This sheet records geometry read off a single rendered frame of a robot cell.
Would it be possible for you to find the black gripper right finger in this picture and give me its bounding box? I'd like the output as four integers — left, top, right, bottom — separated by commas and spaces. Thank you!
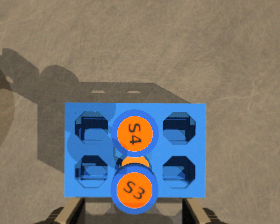
182, 198, 228, 224

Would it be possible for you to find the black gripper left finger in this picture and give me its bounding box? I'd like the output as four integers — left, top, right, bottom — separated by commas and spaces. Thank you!
34, 198, 85, 224

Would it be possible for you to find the blue tube rack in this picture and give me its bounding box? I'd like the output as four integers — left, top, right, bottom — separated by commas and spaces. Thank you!
64, 103, 206, 198

